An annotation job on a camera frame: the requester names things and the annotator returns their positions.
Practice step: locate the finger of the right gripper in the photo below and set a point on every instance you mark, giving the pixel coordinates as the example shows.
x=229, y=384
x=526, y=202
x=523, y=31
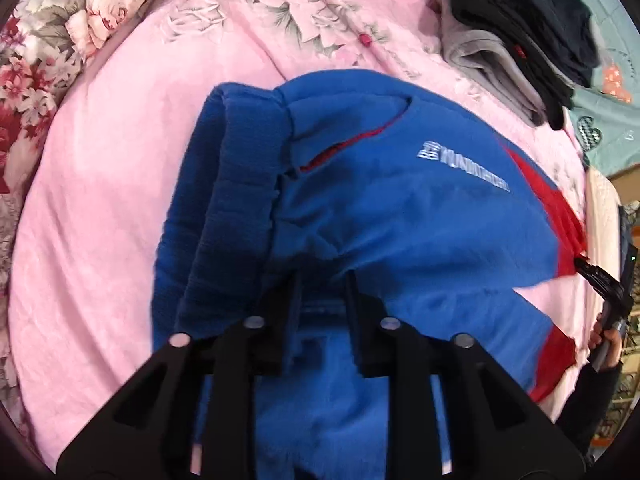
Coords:
x=607, y=287

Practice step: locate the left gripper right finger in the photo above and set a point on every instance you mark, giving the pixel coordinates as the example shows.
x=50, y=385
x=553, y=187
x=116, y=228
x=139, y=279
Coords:
x=494, y=430

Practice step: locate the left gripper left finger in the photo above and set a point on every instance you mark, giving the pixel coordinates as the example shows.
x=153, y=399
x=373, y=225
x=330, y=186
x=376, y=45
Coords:
x=191, y=391

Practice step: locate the blue and red pants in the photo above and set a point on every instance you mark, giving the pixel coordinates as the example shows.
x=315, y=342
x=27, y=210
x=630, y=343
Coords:
x=438, y=215

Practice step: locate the person's right hand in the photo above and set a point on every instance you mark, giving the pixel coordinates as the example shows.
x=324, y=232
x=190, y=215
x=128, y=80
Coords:
x=605, y=344

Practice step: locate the cream quilted pillow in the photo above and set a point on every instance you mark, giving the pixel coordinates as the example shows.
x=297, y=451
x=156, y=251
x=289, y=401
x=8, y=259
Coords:
x=602, y=222

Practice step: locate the pink floral bedsheet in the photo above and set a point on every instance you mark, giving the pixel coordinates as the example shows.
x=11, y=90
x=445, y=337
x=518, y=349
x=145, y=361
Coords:
x=267, y=42

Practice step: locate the teal heart pattern pillow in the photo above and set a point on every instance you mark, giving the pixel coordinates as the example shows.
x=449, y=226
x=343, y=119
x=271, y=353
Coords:
x=606, y=115

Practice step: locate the grey folded garment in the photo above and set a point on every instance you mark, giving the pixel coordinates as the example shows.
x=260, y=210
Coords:
x=483, y=58

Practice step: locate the black folded clothes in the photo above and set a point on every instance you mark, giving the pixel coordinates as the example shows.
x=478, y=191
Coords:
x=550, y=41

